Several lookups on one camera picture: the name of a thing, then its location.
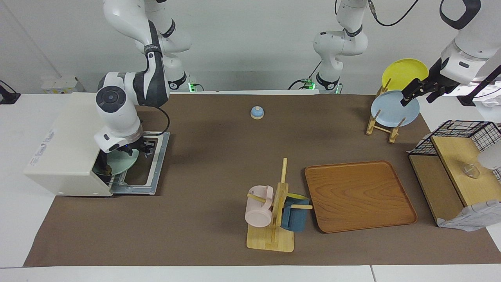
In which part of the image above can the wooden two-tier shelf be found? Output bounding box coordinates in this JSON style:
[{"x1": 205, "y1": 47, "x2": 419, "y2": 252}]
[{"x1": 408, "y1": 135, "x2": 501, "y2": 228}]

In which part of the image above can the white wall cable duct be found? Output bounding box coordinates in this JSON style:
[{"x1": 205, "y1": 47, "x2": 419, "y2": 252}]
[{"x1": 0, "y1": 0, "x2": 63, "y2": 79}]

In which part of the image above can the brown wooden tray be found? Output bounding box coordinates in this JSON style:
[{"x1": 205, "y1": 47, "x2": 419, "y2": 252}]
[{"x1": 305, "y1": 160, "x2": 418, "y2": 234}]

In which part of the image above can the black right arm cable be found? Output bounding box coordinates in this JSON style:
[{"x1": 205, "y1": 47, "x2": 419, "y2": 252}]
[{"x1": 155, "y1": 105, "x2": 171, "y2": 137}]

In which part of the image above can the light blue plate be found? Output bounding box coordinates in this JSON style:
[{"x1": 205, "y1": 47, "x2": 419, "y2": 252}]
[{"x1": 371, "y1": 90, "x2": 420, "y2": 128}]

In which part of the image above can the black table clamp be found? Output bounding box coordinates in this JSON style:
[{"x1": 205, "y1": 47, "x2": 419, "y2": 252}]
[{"x1": 0, "y1": 80, "x2": 21, "y2": 105}]

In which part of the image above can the brown table mat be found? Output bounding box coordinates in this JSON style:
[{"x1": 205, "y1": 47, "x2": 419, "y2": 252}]
[{"x1": 23, "y1": 94, "x2": 501, "y2": 268}]

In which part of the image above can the wooden dish rack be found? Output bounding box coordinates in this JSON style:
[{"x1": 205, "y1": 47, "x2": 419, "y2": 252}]
[{"x1": 366, "y1": 76, "x2": 407, "y2": 144}]

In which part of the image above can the white wall power box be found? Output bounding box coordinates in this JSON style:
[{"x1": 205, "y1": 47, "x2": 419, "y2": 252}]
[{"x1": 41, "y1": 76, "x2": 80, "y2": 94}]

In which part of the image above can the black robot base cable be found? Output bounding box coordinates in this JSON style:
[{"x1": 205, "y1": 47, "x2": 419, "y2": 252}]
[{"x1": 288, "y1": 59, "x2": 323, "y2": 90}]

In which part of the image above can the white toaster oven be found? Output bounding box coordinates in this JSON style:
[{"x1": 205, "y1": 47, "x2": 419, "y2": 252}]
[{"x1": 23, "y1": 92, "x2": 118, "y2": 197}]

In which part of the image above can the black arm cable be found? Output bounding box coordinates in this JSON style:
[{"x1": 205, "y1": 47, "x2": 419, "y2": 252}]
[
  {"x1": 155, "y1": 105, "x2": 171, "y2": 137},
  {"x1": 367, "y1": 0, "x2": 418, "y2": 27}
]

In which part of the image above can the wooden mug tree stand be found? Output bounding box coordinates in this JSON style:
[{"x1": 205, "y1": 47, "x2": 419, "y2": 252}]
[{"x1": 246, "y1": 158, "x2": 314, "y2": 253}]

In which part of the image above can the black wire basket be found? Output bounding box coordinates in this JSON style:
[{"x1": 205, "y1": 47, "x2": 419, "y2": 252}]
[{"x1": 413, "y1": 119, "x2": 501, "y2": 183}]

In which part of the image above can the white crumpled paper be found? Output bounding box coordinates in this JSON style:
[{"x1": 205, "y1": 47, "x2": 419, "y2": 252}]
[{"x1": 472, "y1": 80, "x2": 501, "y2": 124}]

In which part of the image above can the oven door with handle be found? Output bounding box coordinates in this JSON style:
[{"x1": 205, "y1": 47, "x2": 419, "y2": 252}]
[{"x1": 111, "y1": 131, "x2": 171, "y2": 195}]

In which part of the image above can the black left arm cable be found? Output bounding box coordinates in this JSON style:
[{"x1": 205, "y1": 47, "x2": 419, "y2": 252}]
[{"x1": 367, "y1": 0, "x2": 418, "y2": 27}]

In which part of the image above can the white rounded container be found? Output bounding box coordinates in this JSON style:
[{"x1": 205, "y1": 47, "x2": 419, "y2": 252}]
[{"x1": 477, "y1": 143, "x2": 501, "y2": 171}]

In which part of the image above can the pink mug with print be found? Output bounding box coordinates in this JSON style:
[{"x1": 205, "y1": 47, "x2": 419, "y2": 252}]
[{"x1": 245, "y1": 185, "x2": 274, "y2": 228}]

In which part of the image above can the black stand pole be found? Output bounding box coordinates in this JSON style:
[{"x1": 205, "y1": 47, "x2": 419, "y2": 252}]
[{"x1": 459, "y1": 65, "x2": 501, "y2": 107}]

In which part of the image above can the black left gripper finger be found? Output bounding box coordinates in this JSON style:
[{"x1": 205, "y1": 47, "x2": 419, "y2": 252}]
[
  {"x1": 400, "y1": 78, "x2": 428, "y2": 107},
  {"x1": 426, "y1": 87, "x2": 445, "y2": 105}
]

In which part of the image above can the dark blue mug yellow inside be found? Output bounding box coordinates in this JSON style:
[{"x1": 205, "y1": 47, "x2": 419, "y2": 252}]
[{"x1": 281, "y1": 193, "x2": 310, "y2": 232}]

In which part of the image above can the yellow plate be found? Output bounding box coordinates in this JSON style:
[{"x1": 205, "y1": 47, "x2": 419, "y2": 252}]
[{"x1": 382, "y1": 58, "x2": 429, "y2": 92}]

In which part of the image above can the pale green plate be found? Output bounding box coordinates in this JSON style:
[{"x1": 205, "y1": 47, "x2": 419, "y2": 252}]
[{"x1": 93, "y1": 148, "x2": 140, "y2": 175}]

